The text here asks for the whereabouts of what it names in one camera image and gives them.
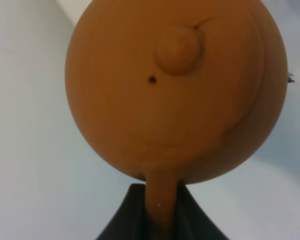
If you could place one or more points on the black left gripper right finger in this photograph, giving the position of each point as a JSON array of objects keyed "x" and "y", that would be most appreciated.
[{"x": 190, "y": 221}]

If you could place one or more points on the brown clay teapot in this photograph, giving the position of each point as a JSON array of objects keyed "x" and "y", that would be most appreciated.
[{"x": 175, "y": 92}]

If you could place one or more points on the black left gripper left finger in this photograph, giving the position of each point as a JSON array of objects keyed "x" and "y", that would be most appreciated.
[{"x": 130, "y": 221}]

